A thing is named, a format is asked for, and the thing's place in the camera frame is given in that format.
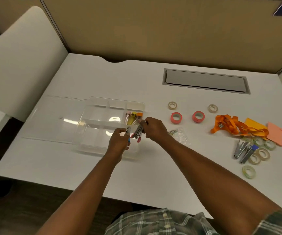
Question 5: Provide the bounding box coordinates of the pink sticky note pad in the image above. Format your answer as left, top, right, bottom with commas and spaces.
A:
266, 121, 282, 147

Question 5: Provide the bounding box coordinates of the tan partition panel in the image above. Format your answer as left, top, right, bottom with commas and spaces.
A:
39, 0, 282, 74
0, 0, 43, 35

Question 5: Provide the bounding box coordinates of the grey cable tray cover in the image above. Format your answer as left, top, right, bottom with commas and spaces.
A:
162, 68, 251, 95

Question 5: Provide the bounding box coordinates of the clear plastic lid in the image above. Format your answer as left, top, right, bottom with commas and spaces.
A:
21, 96, 87, 145

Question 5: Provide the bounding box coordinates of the pink tape roll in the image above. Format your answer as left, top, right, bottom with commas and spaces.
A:
170, 112, 183, 125
192, 111, 205, 124

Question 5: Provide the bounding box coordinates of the person's left hand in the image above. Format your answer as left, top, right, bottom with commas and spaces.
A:
106, 128, 131, 161

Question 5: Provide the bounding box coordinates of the person's right forearm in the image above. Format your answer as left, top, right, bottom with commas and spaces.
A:
160, 137, 282, 235

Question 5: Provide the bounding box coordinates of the clear plastic organizer box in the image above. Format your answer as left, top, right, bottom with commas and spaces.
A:
73, 96, 146, 161

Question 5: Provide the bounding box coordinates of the person's right hand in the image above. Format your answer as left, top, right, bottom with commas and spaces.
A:
138, 117, 171, 145

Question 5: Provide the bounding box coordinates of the bag of coloured paper clips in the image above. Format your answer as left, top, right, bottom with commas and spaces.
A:
167, 128, 192, 146

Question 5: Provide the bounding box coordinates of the person's left forearm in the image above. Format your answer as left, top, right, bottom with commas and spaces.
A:
37, 154, 124, 235

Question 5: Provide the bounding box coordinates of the yellow tube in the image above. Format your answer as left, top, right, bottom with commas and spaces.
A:
127, 112, 138, 126

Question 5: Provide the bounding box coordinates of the orange lanyard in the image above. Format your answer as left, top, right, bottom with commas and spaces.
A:
209, 114, 270, 138

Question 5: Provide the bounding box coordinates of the clear tube orange cap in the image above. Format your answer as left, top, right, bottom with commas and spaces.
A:
133, 112, 143, 126

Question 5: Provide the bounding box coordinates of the green plaid shirt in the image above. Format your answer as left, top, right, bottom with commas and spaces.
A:
104, 208, 282, 235

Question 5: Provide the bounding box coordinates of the orange sticky note pad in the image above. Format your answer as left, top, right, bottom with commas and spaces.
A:
244, 117, 269, 131

